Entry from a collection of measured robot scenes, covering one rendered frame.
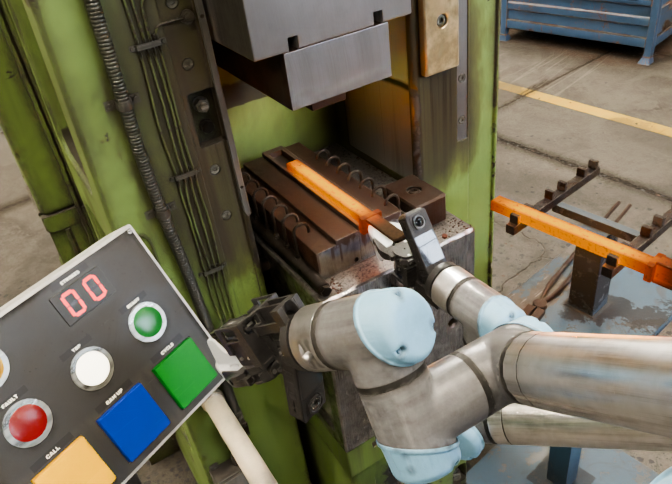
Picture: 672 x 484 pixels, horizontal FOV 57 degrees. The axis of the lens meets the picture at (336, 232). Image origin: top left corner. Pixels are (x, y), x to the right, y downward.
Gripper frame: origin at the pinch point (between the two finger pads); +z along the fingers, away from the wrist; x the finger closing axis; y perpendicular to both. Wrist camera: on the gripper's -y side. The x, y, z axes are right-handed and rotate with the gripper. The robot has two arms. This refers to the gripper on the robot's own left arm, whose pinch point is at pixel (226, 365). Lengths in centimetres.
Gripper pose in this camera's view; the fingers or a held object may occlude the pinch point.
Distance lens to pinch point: 87.8
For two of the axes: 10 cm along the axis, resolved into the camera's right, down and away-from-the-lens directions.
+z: -6.6, 2.2, 7.2
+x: -5.7, 4.8, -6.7
